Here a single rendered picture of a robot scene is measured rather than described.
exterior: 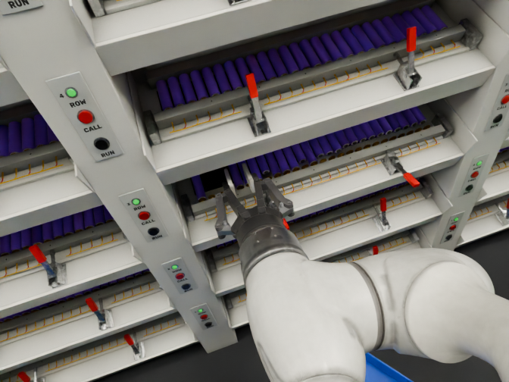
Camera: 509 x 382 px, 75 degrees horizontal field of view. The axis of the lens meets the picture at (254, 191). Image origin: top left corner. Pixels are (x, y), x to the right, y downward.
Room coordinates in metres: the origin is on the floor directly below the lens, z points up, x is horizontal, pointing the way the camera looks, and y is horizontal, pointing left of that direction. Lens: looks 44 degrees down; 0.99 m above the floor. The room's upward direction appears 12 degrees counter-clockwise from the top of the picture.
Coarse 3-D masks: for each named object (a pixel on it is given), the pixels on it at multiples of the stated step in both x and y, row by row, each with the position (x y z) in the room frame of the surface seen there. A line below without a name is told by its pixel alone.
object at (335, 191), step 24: (432, 120) 0.58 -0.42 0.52; (456, 120) 0.54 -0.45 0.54; (360, 144) 0.56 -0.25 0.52; (432, 144) 0.53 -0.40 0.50; (456, 144) 0.52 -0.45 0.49; (360, 168) 0.50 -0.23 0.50; (384, 168) 0.50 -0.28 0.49; (408, 168) 0.49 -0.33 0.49; (432, 168) 0.49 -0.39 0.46; (192, 192) 0.52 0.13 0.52; (216, 192) 0.51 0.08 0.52; (288, 192) 0.48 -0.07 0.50; (312, 192) 0.47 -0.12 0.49; (336, 192) 0.46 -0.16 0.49; (360, 192) 0.47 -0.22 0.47; (192, 216) 0.45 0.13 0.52; (288, 216) 0.44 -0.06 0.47; (192, 240) 0.42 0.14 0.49; (216, 240) 0.42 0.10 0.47
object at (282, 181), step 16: (432, 128) 0.55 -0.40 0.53; (384, 144) 0.53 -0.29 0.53; (400, 144) 0.52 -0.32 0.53; (336, 160) 0.51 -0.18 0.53; (352, 160) 0.51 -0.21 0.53; (288, 176) 0.50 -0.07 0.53; (304, 176) 0.49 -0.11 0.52; (240, 192) 0.48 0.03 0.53; (192, 208) 0.47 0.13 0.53; (208, 208) 0.46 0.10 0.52
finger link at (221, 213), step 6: (216, 198) 0.42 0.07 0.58; (222, 198) 0.42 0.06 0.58; (216, 204) 0.41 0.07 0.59; (222, 204) 0.40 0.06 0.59; (222, 210) 0.38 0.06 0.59; (222, 216) 0.37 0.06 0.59; (216, 222) 0.36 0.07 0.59; (222, 222) 0.35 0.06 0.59; (216, 228) 0.34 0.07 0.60; (222, 228) 0.34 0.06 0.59
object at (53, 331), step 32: (96, 288) 0.46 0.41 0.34; (128, 288) 0.45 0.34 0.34; (160, 288) 0.43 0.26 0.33; (0, 320) 0.43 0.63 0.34; (32, 320) 0.42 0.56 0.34; (64, 320) 0.42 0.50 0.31; (96, 320) 0.40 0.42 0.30; (128, 320) 0.39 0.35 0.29; (0, 352) 0.38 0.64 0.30; (32, 352) 0.36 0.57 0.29
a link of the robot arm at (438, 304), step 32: (384, 256) 0.21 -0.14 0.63; (416, 256) 0.19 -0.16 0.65; (448, 256) 0.19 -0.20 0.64; (384, 288) 0.16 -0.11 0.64; (416, 288) 0.15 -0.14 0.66; (448, 288) 0.14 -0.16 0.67; (480, 288) 0.13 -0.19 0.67; (384, 320) 0.14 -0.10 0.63; (416, 320) 0.13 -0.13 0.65; (448, 320) 0.11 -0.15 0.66; (480, 320) 0.10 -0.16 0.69; (416, 352) 0.11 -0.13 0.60; (448, 352) 0.10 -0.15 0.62; (480, 352) 0.08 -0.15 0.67
